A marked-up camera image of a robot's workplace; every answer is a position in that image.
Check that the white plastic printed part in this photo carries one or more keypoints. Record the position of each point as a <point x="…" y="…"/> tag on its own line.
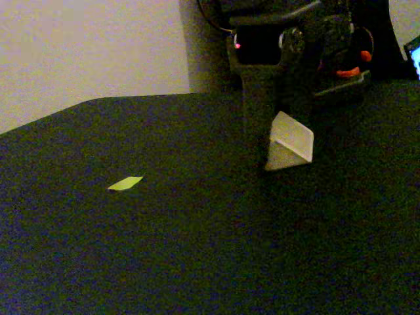
<point x="292" y="144"/>

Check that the grey robot arm with base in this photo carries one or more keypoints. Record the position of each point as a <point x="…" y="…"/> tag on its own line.
<point x="331" y="29"/>

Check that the dark blue desk mat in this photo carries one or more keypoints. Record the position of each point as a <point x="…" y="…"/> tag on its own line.
<point x="197" y="246"/>

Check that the black clamp with orange pads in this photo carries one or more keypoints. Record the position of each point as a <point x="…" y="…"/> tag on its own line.
<point x="348" y="72"/>

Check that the laptop with lit screen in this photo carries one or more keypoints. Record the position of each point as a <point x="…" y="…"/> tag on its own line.
<point x="416" y="55"/>

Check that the small green paper marker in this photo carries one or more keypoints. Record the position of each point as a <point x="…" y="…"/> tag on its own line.
<point x="124" y="183"/>

